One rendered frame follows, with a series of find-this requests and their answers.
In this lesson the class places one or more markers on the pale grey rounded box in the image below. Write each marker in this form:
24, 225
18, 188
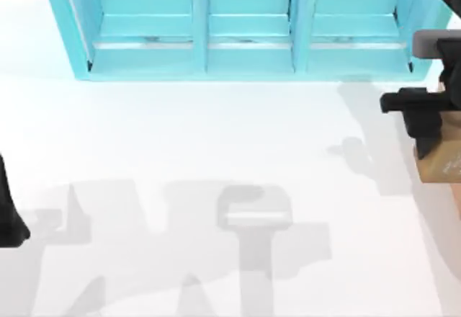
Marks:
425, 43

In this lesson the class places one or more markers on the light blue rack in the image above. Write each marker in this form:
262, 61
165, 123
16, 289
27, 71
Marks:
248, 32

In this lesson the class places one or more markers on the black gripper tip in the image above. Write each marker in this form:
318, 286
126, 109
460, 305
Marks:
9, 219

